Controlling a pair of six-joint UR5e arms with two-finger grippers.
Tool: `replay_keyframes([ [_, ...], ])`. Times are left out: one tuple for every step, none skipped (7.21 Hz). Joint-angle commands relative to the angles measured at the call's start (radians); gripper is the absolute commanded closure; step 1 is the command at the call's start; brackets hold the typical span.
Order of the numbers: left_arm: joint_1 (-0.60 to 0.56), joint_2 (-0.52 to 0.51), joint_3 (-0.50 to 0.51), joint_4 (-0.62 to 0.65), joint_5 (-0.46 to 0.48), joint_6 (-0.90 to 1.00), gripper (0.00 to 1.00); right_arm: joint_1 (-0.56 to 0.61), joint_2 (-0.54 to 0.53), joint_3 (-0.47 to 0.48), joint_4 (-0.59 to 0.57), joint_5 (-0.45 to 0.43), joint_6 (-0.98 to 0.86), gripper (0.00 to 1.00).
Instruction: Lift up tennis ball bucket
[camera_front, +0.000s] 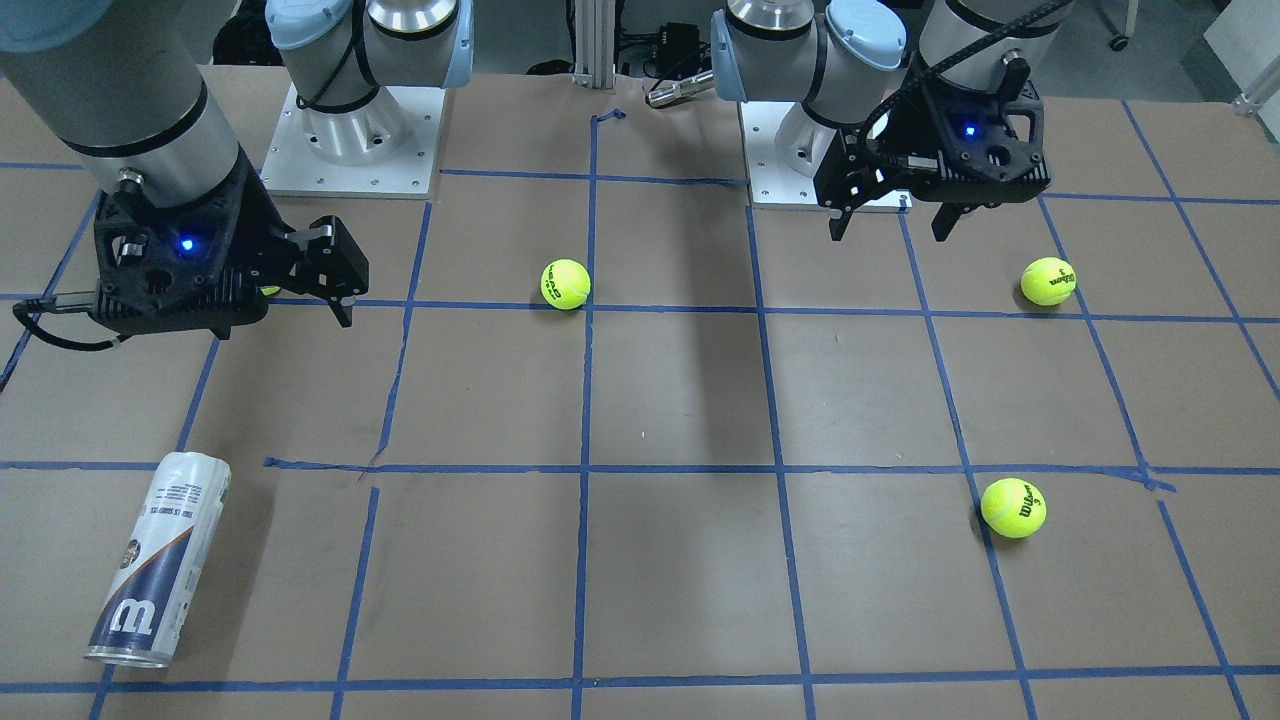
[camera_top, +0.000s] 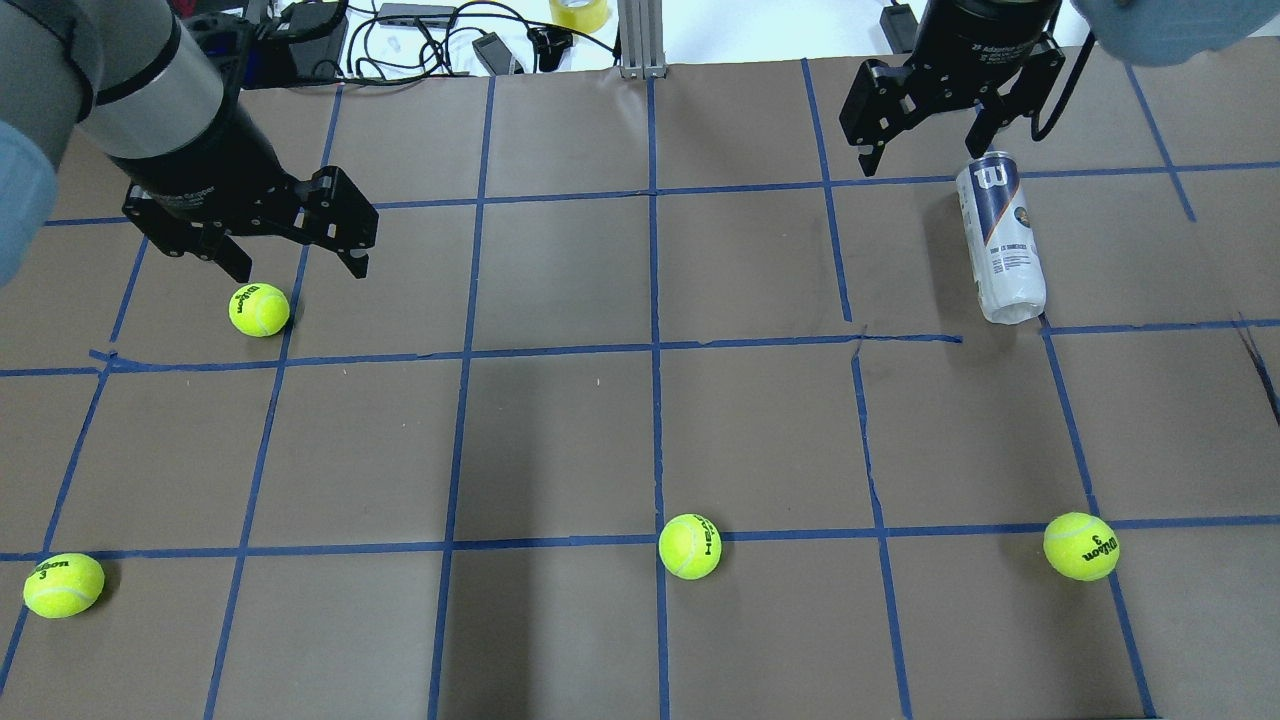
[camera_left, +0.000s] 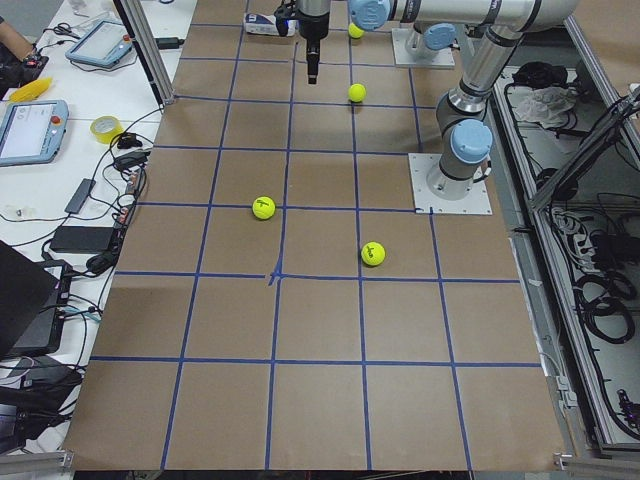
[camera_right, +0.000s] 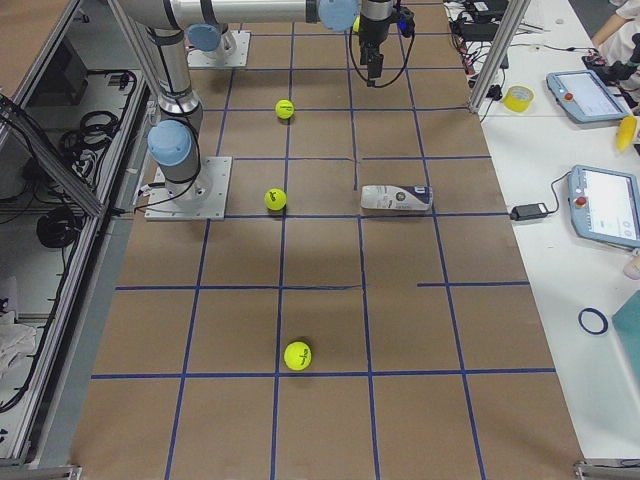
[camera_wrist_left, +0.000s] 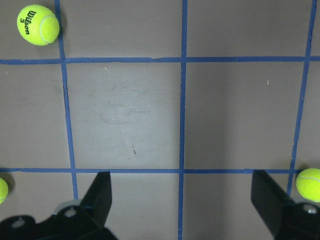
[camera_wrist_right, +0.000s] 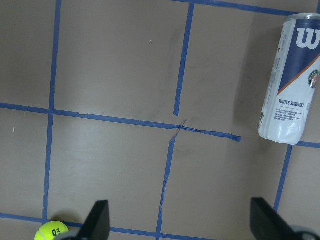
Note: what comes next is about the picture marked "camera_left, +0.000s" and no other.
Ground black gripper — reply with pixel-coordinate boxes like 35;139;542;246
277;0;330;85

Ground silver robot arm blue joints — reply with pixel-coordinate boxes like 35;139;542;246
348;1;578;181

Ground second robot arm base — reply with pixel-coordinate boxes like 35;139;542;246
392;23;456;70

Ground tennis ball near can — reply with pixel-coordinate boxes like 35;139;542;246
348;23;364;39

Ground tennis ball upper middle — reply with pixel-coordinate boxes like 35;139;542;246
348;83;367;103

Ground tennis ball centre left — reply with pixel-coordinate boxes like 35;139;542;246
252;196;276;220

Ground tennis ball centre right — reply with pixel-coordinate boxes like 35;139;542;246
360;241;386;267

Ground black power adapter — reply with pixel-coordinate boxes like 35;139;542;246
155;37;185;50

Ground upper blue teach pendant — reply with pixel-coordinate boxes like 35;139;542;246
65;20;133;69

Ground blue teach pendant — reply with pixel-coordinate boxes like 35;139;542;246
65;20;133;69
1;100;69;167

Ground yellow tape roll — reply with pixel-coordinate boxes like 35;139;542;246
90;115;124;144

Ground crumpled white cloth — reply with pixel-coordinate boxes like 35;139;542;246
514;86;577;129

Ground brown paper table cover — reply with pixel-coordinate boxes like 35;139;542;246
65;1;564;471

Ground yellow corn toy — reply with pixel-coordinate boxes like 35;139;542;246
8;77;53;102

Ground lower blue teach pendant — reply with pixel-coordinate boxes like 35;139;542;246
1;100;69;167

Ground black flat box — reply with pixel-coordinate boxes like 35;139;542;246
50;226;114;254

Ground person at desk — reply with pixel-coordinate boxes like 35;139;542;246
0;18;34;64

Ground black laptop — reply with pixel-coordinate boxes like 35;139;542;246
1;243;71;359

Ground aluminium frame post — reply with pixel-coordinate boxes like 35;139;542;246
113;0;175;107

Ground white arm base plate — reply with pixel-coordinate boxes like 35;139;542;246
408;153;492;215

